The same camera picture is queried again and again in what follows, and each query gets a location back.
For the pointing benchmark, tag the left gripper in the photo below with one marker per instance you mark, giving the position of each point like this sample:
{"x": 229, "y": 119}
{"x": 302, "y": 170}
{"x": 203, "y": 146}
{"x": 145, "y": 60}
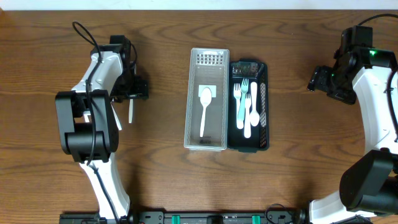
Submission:
{"x": 140, "y": 89}

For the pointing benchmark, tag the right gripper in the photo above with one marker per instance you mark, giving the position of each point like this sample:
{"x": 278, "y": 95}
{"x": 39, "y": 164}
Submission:
{"x": 319, "y": 80}

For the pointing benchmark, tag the white plastic spoon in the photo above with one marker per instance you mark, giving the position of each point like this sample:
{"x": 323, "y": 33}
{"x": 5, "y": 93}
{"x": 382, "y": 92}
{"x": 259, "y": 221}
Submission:
{"x": 118, "y": 124}
{"x": 131, "y": 110}
{"x": 205, "y": 100}

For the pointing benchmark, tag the white plastic fork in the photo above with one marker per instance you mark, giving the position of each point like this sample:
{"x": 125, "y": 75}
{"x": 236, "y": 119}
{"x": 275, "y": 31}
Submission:
{"x": 247, "y": 123}
{"x": 254, "y": 115}
{"x": 244, "y": 90}
{"x": 237, "y": 95}

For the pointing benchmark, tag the white plastic fork top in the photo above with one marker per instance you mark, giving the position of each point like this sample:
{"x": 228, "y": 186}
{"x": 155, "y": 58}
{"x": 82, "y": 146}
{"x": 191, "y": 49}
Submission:
{"x": 237, "y": 95}

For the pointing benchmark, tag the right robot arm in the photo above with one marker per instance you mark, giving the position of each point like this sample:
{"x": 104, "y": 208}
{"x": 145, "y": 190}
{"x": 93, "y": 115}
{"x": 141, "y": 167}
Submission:
{"x": 368, "y": 76}

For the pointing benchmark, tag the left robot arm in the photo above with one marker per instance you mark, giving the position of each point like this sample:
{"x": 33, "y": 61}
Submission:
{"x": 89, "y": 126}

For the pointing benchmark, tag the black plastic basket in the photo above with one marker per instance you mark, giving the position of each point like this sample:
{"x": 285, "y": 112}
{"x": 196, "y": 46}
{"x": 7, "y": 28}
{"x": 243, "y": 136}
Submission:
{"x": 255, "y": 71}

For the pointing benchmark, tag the clear plastic basket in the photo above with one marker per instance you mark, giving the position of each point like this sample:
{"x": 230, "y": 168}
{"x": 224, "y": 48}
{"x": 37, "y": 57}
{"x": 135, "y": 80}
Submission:
{"x": 208, "y": 68}

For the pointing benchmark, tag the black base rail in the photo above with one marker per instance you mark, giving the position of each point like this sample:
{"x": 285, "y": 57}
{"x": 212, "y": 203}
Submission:
{"x": 276, "y": 213}

